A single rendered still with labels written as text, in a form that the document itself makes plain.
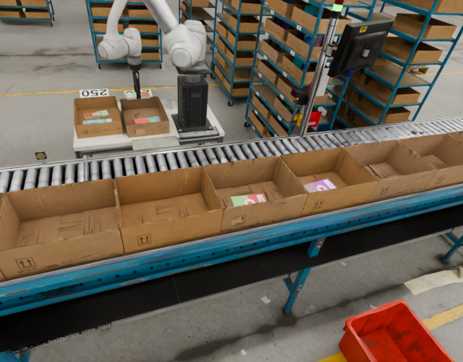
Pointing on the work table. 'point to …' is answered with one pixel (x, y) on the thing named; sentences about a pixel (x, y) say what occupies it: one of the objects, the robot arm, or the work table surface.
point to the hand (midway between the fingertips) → (137, 92)
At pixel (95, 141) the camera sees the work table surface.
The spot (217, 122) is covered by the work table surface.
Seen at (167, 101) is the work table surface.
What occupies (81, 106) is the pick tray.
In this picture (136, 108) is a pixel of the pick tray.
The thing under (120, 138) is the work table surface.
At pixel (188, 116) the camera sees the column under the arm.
